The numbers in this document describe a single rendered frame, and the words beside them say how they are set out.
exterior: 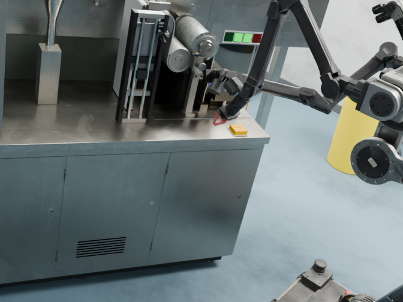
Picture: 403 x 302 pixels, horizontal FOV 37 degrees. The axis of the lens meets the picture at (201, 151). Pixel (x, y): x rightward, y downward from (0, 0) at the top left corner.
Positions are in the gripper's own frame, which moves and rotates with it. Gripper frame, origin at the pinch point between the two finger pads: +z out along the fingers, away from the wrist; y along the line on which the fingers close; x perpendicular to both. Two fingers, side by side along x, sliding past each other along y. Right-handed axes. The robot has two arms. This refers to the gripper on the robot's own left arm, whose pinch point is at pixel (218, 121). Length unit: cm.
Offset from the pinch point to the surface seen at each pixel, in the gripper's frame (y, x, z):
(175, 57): -11.3, -40.3, 7.1
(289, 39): -101, -29, 0
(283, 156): -185, 15, 112
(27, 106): 46, -57, 49
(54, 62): 35, -65, 29
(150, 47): 10.8, -43.7, -2.4
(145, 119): 8.5, -23.7, 28.2
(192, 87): -17.8, -25.6, 14.4
